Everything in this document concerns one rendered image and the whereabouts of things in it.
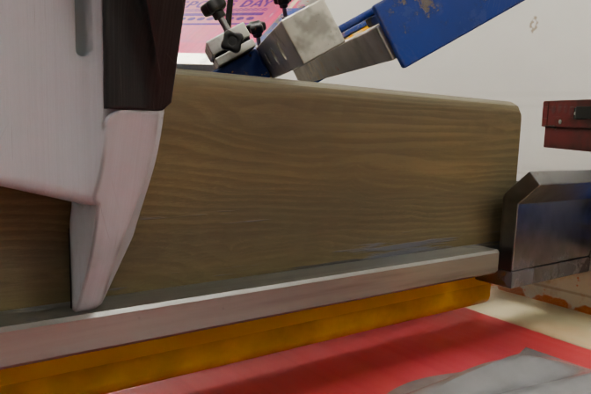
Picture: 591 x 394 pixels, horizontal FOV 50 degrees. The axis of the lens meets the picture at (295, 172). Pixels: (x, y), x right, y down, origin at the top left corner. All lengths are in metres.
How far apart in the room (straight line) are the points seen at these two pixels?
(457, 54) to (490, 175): 2.32
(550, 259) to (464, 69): 2.28
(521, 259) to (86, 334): 0.20
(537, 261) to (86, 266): 0.21
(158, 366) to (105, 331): 0.04
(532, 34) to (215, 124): 2.27
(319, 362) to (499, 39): 2.30
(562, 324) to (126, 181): 0.24
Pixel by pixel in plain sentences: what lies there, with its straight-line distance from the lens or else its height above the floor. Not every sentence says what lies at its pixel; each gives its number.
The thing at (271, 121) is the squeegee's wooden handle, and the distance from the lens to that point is 0.21.
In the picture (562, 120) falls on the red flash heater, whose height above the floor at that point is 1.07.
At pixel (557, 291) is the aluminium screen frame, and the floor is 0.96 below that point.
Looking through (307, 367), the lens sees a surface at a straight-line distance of 0.25.
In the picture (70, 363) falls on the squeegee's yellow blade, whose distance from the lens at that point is 0.20.
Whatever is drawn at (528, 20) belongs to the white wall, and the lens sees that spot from 2.46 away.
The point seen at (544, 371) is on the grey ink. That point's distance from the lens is 0.26.
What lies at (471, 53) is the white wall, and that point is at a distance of 2.57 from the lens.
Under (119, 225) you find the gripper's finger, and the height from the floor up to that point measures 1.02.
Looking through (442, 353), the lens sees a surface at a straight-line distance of 0.27.
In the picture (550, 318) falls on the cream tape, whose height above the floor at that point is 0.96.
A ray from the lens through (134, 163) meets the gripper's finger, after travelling 0.16.
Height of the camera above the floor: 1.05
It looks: 5 degrees down
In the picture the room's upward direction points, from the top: 3 degrees clockwise
